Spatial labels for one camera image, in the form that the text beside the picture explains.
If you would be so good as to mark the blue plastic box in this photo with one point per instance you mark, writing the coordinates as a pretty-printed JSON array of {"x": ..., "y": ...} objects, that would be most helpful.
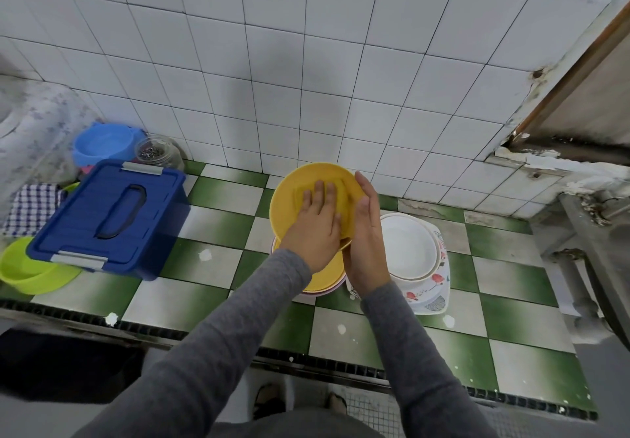
[{"x": 103, "y": 218}]

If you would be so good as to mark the clear plastic bag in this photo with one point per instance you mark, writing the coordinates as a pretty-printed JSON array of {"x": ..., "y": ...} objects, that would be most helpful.
[{"x": 34, "y": 133}]

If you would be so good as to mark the person's right forearm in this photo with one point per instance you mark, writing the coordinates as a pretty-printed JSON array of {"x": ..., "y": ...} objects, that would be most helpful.
[{"x": 423, "y": 369}]

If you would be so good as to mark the lime green plastic bowl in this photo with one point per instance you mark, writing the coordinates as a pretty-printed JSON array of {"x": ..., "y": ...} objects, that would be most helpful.
[{"x": 34, "y": 273}]

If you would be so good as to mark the person's black shoe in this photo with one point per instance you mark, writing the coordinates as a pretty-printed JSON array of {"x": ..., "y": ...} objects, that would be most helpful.
[
  {"x": 268, "y": 401},
  {"x": 337, "y": 403}
]

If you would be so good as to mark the person's left hand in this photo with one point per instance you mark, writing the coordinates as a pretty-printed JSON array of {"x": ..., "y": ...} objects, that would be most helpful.
[{"x": 313, "y": 236}]

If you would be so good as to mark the small white ceramic bowl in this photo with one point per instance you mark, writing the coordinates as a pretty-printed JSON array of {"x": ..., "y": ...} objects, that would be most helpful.
[{"x": 409, "y": 246}]

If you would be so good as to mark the blue white checked cloth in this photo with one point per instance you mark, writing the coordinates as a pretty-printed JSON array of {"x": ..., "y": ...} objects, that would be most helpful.
[{"x": 31, "y": 208}]

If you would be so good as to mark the glass jar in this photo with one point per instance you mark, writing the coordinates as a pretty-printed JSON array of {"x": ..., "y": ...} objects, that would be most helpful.
[{"x": 159, "y": 152}]

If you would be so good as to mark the blue plastic bowl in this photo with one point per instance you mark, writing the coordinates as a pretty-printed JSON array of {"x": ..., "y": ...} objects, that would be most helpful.
[{"x": 105, "y": 142}]

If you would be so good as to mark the person's right hand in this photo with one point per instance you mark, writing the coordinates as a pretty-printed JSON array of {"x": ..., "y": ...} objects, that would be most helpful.
[{"x": 366, "y": 251}]

